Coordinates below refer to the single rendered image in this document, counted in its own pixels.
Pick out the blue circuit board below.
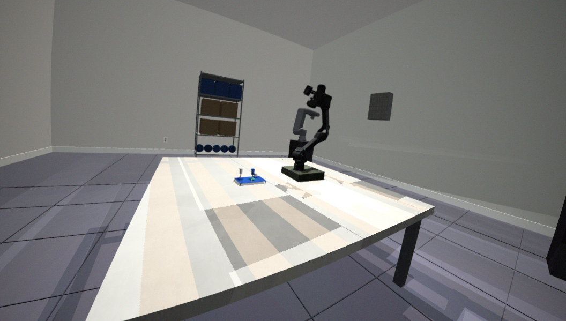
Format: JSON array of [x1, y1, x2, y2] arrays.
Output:
[[234, 168, 267, 186]]

